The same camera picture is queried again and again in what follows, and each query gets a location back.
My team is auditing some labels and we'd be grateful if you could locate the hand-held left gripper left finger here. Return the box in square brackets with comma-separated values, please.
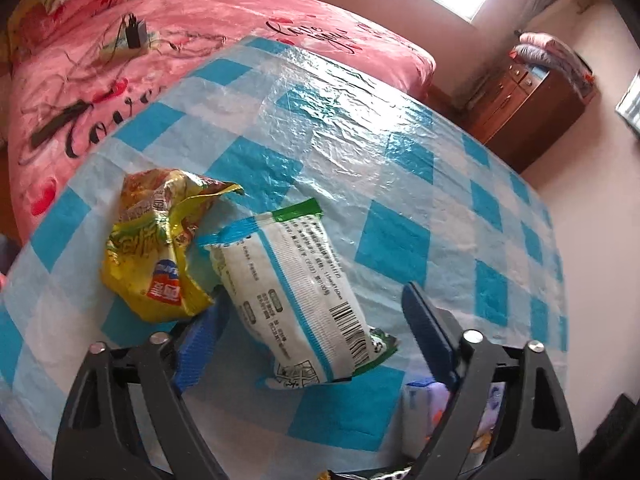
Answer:
[51, 300, 232, 480]

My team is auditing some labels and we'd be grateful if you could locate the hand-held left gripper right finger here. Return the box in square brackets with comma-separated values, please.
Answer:
[401, 281, 580, 480]

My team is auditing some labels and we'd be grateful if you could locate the yellow snack packet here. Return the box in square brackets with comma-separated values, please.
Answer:
[100, 169, 246, 323]

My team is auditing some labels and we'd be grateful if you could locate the white green noodle packet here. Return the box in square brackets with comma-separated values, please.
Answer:
[197, 197, 401, 392]

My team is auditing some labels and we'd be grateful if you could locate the white purple packet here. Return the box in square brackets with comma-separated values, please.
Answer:
[402, 379, 506, 461]

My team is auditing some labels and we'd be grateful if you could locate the blue checked plastic tablecloth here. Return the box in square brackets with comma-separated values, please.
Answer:
[0, 35, 571, 480]

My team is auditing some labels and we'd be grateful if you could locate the brown wooden cabinet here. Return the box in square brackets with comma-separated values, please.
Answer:
[462, 57, 598, 173]

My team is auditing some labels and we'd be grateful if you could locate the black power strip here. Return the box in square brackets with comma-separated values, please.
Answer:
[30, 100, 88, 148]

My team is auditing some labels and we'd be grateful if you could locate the folded striped quilt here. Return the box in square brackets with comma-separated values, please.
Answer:
[512, 31, 598, 98]

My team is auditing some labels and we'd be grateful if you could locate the black charger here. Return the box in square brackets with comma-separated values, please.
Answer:
[122, 12, 149, 51]

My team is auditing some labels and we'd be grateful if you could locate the pink printed bed blanket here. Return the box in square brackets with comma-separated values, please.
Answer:
[0, 0, 437, 246]

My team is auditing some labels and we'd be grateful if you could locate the white framed wall panel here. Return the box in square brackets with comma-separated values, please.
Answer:
[615, 72, 640, 136]

